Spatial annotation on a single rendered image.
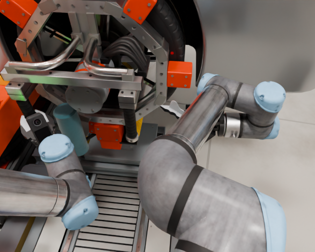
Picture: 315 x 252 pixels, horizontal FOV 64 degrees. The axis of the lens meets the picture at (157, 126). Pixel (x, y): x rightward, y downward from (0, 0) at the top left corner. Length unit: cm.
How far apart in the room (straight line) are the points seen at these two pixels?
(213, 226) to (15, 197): 31
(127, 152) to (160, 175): 112
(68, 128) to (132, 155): 53
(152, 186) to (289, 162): 161
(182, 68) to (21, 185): 67
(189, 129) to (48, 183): 28
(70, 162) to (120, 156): 89
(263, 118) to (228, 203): 39
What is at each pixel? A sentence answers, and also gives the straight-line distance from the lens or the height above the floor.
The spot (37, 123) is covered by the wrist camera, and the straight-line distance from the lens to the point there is 78.
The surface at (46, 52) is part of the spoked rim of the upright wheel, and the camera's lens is 117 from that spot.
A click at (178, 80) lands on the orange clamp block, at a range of 94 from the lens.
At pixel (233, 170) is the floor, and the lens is 175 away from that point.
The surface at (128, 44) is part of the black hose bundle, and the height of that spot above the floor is 104.
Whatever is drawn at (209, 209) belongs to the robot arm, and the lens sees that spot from 36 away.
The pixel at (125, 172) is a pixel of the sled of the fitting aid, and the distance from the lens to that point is 152.
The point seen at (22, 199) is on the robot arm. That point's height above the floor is 103.
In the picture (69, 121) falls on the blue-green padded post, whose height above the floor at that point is 71.
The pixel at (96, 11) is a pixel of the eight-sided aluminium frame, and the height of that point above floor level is 109.
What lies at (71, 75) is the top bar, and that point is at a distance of 78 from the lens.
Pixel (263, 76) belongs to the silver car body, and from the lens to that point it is 108.
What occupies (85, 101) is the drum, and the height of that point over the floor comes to 85.
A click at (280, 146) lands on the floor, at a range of 199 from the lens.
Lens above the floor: 142
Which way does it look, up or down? 48 degrees down
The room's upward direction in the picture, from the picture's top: straight up
